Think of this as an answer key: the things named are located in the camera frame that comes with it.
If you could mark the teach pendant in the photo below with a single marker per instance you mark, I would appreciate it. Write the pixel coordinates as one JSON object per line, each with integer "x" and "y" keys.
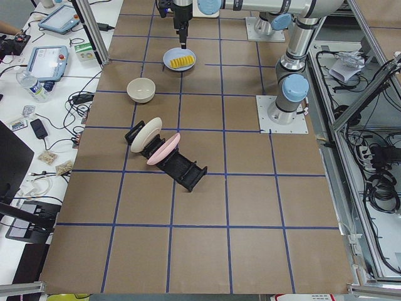
{"x": 48, "y": 63}
{"x": 61, "y": 20}

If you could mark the crumpled white papers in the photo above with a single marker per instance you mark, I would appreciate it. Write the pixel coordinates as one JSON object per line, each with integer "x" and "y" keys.
{"x": 347, "y": 65}

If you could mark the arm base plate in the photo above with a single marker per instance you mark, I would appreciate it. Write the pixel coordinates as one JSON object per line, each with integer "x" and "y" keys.
{"x": 274, "y": 121}
{"x": 276, "y": 37}

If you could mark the black plate rack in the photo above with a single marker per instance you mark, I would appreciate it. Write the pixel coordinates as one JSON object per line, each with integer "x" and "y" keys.
{"x": 178, "y": 167}

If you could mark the green white box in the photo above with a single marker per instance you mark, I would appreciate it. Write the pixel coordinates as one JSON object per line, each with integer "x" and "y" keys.
{"x": 84, "y": 52}

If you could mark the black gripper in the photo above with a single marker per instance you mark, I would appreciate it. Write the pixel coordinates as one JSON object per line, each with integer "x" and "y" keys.
{"x": 181, "y": 15}

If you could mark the pink plate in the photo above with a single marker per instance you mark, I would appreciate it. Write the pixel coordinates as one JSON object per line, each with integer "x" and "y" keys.
{"x": 164, "y": 150}

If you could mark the near teach pendant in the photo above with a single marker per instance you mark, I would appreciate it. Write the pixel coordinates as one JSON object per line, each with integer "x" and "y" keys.
{"x": 48, "y": 63}

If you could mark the aluminium frame post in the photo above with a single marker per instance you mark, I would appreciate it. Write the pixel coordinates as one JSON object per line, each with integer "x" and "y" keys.
{"x": 86, "y": 16}

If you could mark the cream bowl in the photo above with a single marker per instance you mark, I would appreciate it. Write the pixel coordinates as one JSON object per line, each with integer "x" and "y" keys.
{"x": 141, "y": 90}

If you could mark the blue plate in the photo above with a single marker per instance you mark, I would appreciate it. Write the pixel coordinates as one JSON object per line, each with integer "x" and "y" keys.
{"x": 175, "y": 53}

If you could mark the black power adapter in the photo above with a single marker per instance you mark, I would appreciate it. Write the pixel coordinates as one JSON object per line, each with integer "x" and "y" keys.
{"x": 38, "y": 129}

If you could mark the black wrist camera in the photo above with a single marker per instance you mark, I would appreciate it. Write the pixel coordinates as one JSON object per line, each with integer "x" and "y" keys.
{"x": 164, "y": 7}

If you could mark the cream plate in rack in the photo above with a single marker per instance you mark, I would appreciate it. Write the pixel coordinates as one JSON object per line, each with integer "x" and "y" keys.
{"x": 146, "y": 132}

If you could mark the black monitor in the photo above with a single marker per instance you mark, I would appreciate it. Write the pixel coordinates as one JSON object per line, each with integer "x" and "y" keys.
{"x": 16, "y": 158}

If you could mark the yellow ridged bread loaf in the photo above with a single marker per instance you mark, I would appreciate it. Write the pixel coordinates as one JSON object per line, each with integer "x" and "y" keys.
{"x": 183, "y": 61}

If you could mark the far teach pendant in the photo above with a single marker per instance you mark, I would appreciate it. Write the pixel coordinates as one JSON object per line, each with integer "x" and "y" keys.
{"x": 61, "y": 20}

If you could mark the clear water bottle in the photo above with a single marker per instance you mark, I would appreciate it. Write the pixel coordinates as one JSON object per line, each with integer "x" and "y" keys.
{"x": 32, "y": 85}

